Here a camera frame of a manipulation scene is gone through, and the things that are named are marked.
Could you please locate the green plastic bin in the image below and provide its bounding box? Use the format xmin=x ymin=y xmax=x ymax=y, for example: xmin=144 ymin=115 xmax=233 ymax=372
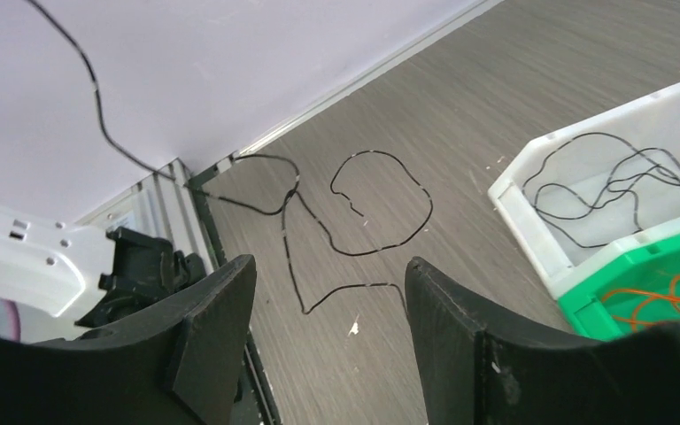
xmin=558 ymin=235 xmax=680 ymax=341

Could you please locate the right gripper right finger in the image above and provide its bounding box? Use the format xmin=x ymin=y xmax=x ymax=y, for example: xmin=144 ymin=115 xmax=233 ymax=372
xmin=405 ymin=257 xmax=680 ymax=424

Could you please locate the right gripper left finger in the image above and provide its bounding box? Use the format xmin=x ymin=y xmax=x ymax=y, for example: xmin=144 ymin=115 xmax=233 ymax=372
xmin=0 ymin=254 xmax=257 ymax=424

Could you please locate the white plastic bin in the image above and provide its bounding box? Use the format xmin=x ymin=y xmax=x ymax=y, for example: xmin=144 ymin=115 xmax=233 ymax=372
xmin=488 ymin=82 xmax=680 ymax=298

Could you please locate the orange cable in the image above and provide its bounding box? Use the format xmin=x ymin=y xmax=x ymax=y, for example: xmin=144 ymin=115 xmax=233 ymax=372
xmin=600 ymin=255 xmax=680 ymax=333

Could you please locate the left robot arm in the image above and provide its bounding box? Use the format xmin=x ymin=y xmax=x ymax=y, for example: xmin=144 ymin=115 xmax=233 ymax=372
xmin=0 ymin=190 xmax=213 ymax=344

